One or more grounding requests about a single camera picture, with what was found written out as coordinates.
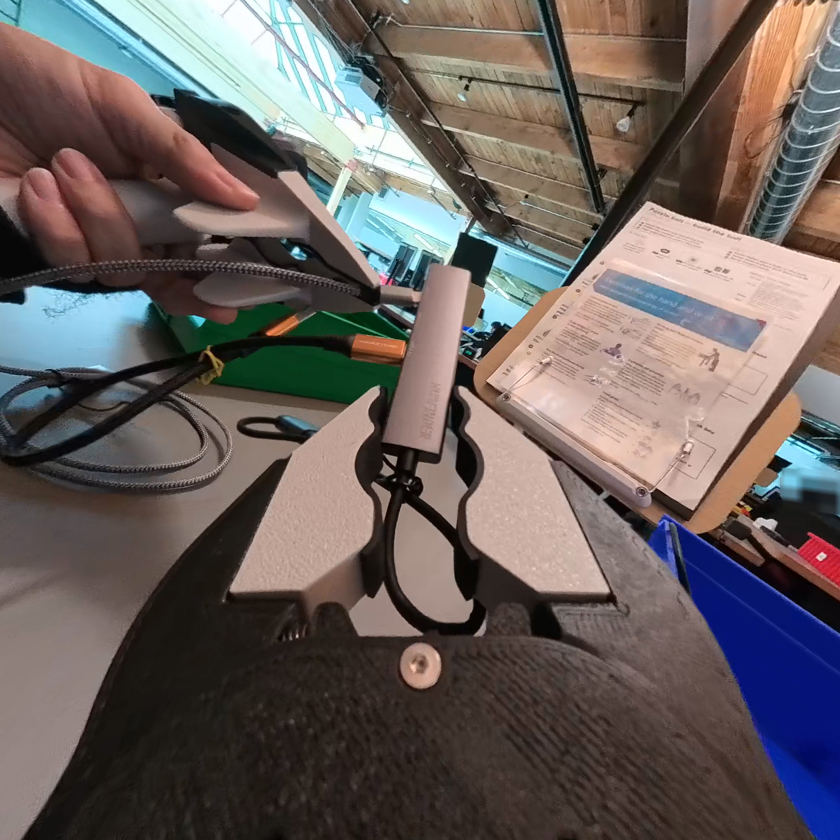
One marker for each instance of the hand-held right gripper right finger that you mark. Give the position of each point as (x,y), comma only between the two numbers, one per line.
(535,518)

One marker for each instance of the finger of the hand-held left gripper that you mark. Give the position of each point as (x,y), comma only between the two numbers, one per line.
(275,292)
(321,223)

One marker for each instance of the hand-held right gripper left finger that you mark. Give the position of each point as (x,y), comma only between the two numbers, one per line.
(308,518)

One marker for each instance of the grey usb hub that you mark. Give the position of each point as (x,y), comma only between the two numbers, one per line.
(426,367)

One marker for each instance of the grey desk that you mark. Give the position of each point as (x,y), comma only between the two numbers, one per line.
(98,558)

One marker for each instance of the person's left hand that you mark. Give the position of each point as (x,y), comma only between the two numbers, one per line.
(79,111)

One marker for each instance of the green plastic bin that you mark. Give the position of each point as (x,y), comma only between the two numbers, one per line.
(295,374)

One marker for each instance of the white ceiling unit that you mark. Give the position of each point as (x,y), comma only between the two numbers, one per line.
(358,77)

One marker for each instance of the black upright panel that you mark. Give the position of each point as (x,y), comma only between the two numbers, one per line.
(474,259)

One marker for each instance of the track spotlight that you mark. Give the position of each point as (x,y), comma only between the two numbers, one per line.
(463,90)
(627,119)

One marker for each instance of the instruction sheets on stand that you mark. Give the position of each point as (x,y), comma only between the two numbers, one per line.
(741,485)

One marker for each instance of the printed instruction sheet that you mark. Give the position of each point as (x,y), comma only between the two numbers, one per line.
(656,341)

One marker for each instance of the blue plastic bin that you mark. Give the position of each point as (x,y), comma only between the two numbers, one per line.
(774,656)

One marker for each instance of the black stand pole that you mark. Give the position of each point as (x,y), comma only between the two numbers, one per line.
(669,131)

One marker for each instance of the silver ventilation duct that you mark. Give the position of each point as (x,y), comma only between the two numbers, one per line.
(797,124)

